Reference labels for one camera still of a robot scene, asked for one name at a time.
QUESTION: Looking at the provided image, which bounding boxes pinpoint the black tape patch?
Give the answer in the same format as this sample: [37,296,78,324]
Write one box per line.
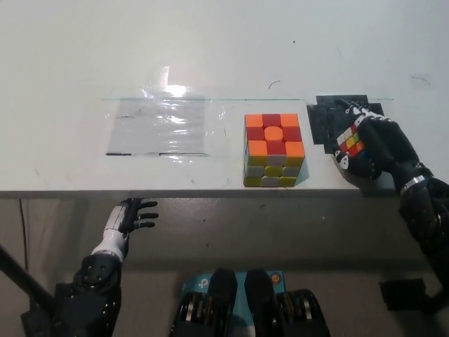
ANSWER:
[306,94,387,156]

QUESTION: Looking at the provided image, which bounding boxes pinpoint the thin black cable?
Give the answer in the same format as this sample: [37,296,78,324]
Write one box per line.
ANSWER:
[18,199,29,272]

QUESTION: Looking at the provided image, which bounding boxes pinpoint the big orange red puzzle cube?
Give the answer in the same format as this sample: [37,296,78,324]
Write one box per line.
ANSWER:
[242,112,306,188]

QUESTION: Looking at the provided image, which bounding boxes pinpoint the small studded multicolour puzzle cube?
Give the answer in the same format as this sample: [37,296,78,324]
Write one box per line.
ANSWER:
[336,127,366,157]

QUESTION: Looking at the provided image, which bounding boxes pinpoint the black diagonal pole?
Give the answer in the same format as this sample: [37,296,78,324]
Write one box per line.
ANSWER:
[0,243,58,310]

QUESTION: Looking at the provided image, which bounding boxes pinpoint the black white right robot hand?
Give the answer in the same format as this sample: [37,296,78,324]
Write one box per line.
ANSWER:
[331,99,434,196]

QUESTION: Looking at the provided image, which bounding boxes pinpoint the teal robot body top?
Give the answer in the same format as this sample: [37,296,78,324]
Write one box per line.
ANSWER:
[180,271,286,317]

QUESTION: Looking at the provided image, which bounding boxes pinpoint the clear plastic sheet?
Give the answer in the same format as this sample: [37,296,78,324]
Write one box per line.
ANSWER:
[102,87,227,164]

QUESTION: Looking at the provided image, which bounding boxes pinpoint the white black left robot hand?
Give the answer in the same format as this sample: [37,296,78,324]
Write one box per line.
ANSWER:
[91,197,160,261]

